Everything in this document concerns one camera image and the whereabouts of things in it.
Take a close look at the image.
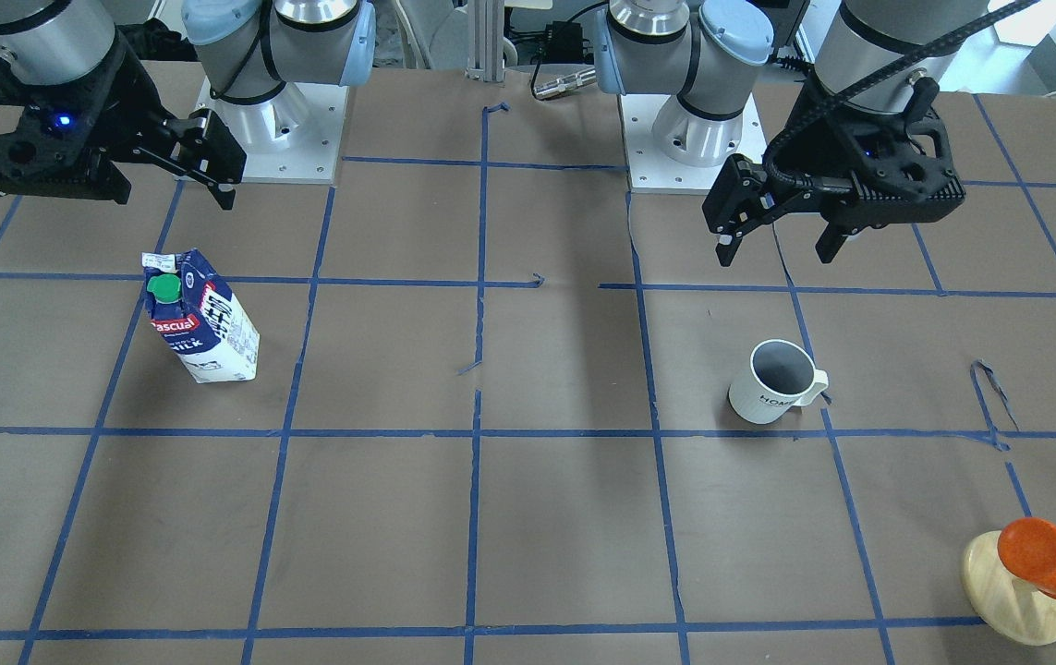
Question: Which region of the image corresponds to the blue white milk carton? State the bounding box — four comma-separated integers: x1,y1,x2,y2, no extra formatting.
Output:
140,248,259,384

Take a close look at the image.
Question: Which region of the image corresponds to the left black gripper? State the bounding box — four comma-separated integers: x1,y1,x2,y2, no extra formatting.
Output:
702,79,966,268

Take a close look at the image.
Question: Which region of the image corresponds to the white ceramic mug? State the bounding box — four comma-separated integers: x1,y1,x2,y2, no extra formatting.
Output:
727,338,831,425

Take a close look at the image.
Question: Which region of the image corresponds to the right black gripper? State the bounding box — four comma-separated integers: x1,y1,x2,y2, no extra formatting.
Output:
0,35,248,211

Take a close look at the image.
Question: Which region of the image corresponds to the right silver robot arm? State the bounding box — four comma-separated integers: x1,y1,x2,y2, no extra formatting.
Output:
0,1,376,210

